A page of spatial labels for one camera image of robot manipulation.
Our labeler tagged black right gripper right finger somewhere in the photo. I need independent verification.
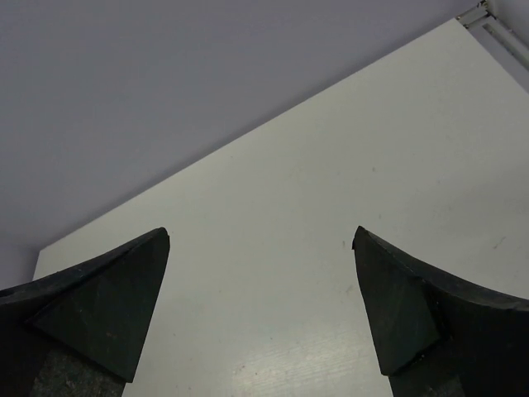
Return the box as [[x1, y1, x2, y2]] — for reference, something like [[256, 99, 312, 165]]
[[352, 227, 528, 396]]

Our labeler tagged aluminium side rail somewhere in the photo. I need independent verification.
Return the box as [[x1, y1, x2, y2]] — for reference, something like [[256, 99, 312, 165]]
[[456, 1, 528, 80]]

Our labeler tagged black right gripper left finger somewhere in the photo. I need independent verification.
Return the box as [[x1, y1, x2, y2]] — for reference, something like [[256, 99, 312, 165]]
[[1, 227, 169, 396]]

